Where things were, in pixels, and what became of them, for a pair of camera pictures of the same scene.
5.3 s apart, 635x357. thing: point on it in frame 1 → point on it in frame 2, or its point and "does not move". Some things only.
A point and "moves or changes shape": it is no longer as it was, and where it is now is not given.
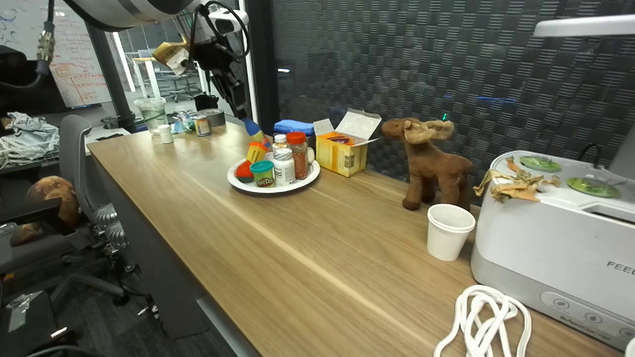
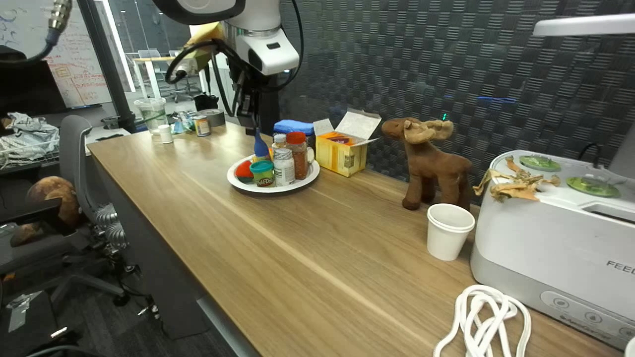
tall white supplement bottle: x=280 y=142 does not move
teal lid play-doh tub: x=264 y=173 does not move
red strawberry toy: x=244 y=172 does not move
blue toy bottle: x=252 y=126 moves or changes shape
